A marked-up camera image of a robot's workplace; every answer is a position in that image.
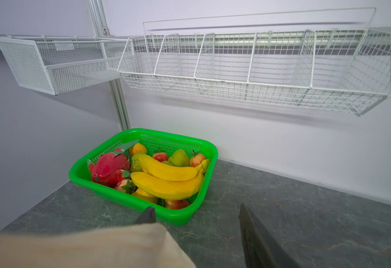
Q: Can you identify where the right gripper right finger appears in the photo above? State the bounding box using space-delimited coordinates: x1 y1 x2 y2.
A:
239 203 300 268

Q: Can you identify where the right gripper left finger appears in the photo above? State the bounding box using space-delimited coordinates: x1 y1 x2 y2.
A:
135 207 156 224

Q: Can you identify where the beige plastic bag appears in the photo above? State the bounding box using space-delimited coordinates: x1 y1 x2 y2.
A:
0 223 195 268

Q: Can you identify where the yellow banana bunch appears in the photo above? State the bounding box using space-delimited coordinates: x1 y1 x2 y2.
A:
131 155 211 201

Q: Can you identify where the green plastic basket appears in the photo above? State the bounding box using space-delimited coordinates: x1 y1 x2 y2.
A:
69 128 218 226

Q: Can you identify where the green yellow pear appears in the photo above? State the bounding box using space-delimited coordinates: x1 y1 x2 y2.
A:
130 153 145 173

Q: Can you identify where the pink dragon fruit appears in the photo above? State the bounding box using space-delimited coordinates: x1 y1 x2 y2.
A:
86 140 139 188

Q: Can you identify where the white mesh box basket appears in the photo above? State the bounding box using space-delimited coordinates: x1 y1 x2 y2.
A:
0 36 127 96

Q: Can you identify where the white wire shelf rack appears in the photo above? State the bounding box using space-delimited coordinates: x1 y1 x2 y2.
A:
117 8 391 116

